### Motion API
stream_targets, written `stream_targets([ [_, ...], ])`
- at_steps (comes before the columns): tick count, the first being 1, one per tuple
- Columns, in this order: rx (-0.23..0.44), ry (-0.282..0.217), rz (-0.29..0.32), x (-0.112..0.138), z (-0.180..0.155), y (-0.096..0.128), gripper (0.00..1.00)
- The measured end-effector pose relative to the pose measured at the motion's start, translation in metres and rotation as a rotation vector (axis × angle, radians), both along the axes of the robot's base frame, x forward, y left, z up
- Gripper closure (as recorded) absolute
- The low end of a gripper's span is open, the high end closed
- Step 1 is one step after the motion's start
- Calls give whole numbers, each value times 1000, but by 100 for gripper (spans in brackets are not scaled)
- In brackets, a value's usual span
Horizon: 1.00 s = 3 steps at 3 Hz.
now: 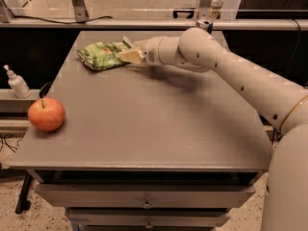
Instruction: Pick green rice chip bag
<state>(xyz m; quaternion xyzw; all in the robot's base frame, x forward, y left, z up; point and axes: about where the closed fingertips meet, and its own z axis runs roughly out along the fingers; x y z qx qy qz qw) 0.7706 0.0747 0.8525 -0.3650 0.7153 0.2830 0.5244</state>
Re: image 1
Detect silver blue drink can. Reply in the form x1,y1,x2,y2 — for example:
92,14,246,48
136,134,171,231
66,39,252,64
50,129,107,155
196,18,213,34

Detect grey drawer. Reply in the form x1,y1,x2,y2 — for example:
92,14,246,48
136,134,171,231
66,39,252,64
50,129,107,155
65,208,230,228
36,184,255,209

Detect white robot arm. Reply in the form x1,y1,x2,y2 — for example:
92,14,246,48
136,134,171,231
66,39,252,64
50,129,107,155
118,28,308,231

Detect top grey drawer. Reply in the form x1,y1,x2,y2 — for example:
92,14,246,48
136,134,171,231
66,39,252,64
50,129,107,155
36,184,255,209

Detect black cable on ledge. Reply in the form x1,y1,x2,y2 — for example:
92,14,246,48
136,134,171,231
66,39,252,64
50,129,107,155
9,14,114,25

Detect green rice chip bag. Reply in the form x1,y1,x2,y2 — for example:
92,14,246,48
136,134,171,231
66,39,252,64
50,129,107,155
77,38,133,71

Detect white pump bottle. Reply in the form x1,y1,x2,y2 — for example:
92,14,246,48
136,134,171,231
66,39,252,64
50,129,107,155
4,64,31,99

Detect metal frame post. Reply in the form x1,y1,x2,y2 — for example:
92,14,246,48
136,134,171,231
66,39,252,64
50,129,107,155
195,0,217,19
71,0,89,23

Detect red apple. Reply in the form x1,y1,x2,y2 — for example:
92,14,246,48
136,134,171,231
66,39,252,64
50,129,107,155
28,98,65,132

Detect black floor cables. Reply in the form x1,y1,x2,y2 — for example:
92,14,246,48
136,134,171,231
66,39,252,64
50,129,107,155
0,133,23,154

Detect black table leg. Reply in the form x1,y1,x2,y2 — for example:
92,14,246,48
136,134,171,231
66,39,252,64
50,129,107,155
15,173,33,215

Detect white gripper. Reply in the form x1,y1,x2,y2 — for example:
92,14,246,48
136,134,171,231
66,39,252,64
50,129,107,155
117,37,163,65

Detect metal frame post right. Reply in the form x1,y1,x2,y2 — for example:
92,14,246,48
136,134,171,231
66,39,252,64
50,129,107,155
195,0,217,19

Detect grey drawer cabinet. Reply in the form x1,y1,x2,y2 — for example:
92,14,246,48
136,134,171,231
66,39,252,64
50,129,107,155
9,30,273,231

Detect metal frame post left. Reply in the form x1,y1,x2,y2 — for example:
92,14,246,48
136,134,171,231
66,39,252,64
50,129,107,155
71,0,89,23

